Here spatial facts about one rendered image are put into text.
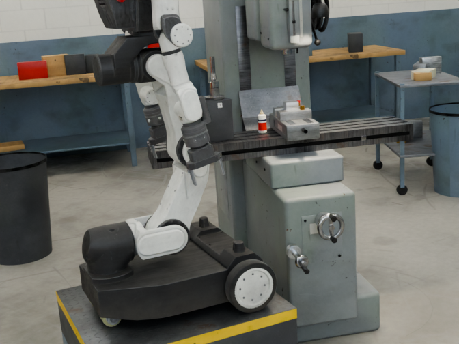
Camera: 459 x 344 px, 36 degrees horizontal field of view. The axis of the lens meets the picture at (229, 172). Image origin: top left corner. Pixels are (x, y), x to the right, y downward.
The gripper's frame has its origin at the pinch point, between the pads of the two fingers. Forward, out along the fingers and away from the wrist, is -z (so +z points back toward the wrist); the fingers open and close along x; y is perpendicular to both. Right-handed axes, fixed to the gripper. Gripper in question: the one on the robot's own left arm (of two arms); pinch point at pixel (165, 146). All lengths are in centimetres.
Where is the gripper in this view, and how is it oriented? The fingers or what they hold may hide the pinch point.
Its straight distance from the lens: 293.1
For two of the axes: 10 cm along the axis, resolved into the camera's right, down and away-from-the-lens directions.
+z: -2.6, -9.0, -3.5
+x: 8.7, -3.7, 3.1
